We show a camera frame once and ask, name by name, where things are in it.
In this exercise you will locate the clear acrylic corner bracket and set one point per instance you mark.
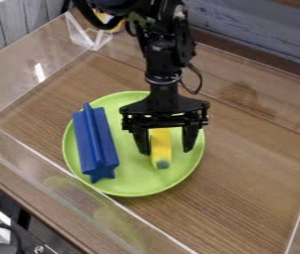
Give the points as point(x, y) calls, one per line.
point(89, 38)

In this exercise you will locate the blue star-shaped block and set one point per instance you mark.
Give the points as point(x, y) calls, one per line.
point(98, 157)

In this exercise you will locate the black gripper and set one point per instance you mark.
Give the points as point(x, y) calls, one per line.
point(165, 109)

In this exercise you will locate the green round plate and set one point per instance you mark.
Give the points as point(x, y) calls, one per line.
point(137, 178)

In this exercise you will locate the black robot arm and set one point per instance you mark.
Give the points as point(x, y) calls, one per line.
point(159, 23)

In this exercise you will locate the yellow toy banana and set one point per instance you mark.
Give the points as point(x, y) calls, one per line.
point(161, 148)

